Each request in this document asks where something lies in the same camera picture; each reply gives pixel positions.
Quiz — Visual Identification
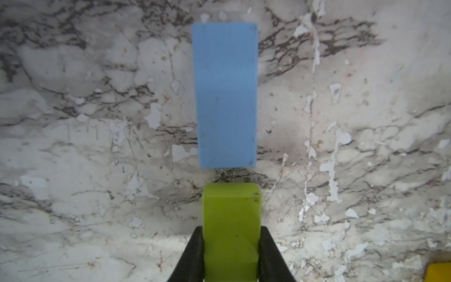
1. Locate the blue block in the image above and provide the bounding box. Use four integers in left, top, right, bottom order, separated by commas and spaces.
191, 22, 258, 169

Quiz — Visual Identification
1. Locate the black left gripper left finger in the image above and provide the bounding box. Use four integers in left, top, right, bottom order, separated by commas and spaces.
167, 226, 204, 282

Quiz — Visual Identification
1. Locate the yellow block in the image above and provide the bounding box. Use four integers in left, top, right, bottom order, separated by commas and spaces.
424, 263, 451, 282

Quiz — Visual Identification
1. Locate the green block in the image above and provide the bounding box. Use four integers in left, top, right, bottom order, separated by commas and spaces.
202, 183, 262, 282

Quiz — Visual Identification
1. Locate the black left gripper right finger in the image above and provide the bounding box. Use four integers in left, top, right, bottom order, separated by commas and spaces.
258, 226, 296, 282

